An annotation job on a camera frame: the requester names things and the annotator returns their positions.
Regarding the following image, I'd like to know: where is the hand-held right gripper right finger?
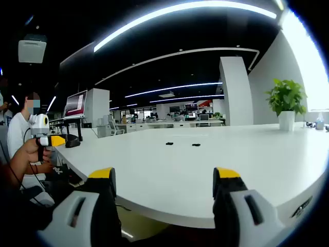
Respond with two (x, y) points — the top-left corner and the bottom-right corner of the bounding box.
(212, 167), (286, 247)

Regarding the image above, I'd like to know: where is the long ceiling light strip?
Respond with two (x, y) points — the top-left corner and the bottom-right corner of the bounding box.
(93, 1), (278, 53)

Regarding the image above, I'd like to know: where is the computer monitor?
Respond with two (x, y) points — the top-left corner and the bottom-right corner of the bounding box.
(63, 90), (88, 119)

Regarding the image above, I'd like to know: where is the black pouch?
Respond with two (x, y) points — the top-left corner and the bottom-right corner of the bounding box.
(65, 137), (81, 149)

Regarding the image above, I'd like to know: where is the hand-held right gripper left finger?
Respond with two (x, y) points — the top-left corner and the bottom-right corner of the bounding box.
(37, 167), (122, 247)

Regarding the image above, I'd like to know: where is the white ceiling air conditioner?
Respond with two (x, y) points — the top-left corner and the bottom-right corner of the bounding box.
(17, 34), (48, 64)

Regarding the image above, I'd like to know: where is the row of white office desks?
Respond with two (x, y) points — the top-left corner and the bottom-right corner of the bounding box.
(115, 117), (227, 130)

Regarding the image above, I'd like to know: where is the person's left hand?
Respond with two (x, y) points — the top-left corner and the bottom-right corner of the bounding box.
(11, 138), (52, 166)

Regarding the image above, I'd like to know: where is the green potted plant white pot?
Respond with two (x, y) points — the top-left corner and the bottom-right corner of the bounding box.
(265, 78), (308, 132)

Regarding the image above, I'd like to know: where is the person's torso in black shirt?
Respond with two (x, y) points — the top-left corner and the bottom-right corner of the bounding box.
(0, 187), (54, 244)

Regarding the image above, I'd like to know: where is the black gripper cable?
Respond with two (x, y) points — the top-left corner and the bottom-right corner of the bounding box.
(23, 126), (33, 144)

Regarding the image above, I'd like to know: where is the black monitor stand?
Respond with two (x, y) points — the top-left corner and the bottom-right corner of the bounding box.
(61, 117), (86, 143)

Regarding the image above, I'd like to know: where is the white office chair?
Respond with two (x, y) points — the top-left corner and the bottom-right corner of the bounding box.
(107, 119), (126, 136)

